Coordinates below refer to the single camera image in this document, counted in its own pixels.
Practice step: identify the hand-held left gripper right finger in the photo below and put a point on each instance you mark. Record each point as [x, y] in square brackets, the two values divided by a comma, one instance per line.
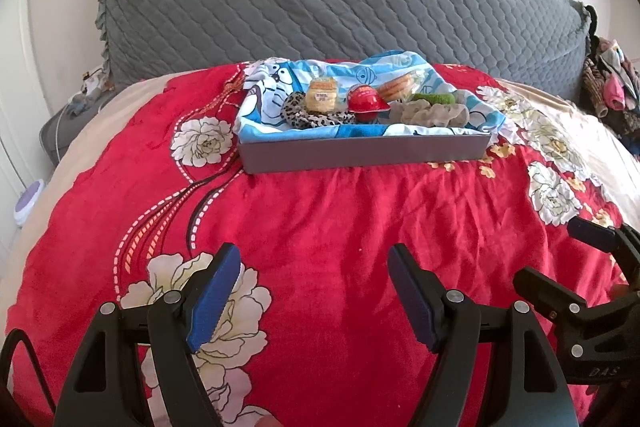
[415, 302]

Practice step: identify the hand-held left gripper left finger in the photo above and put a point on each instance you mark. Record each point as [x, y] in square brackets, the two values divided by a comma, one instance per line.
[215, 302]

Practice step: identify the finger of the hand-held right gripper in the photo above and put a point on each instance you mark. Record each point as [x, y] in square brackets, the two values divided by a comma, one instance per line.
[540, 287]
[587, 232]

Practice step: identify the grey storage box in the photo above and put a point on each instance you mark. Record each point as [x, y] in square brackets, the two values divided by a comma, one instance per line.
[350, 154]

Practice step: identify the pink sheer scrunchie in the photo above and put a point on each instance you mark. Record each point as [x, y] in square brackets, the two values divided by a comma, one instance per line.
[430, 114]

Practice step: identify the green fuzzy scrunchie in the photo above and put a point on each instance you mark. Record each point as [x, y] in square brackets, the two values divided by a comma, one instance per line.
[435, 98]

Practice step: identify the red toy egg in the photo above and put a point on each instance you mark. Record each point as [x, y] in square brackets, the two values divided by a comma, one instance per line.
[365, 103]

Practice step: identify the leopard print scrunchie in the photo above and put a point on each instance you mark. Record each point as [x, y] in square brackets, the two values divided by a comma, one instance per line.
[295, 109]

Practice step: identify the clear bun packet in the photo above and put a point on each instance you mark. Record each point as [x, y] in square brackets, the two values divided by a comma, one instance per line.
[397, 87]

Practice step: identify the clear cake packet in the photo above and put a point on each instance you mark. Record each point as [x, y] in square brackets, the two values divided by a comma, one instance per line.
[322, 96]

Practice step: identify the person's left hand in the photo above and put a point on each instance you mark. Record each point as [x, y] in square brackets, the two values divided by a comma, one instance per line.
[265, 422]

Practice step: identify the red floral blanket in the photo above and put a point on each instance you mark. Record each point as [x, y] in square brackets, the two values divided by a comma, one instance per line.
[325, 217]

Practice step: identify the red floral bedspread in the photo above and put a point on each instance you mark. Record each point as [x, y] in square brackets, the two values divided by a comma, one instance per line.
[565, 107]

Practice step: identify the pile of clothes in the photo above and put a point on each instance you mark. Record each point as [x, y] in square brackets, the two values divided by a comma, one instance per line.
[610, 92]

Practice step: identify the blue striped cartoon cloth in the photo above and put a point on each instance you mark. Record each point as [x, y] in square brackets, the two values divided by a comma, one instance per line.
[265, 107]

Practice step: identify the white purple round device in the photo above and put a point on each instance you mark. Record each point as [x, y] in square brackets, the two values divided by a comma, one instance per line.
[30, 202]

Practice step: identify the grey cushion white piping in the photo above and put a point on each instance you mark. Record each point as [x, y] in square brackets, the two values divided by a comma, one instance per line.
[60, 132]

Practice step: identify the blue white stuffed toy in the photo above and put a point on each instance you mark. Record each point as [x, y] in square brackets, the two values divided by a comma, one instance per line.
[90, 92]

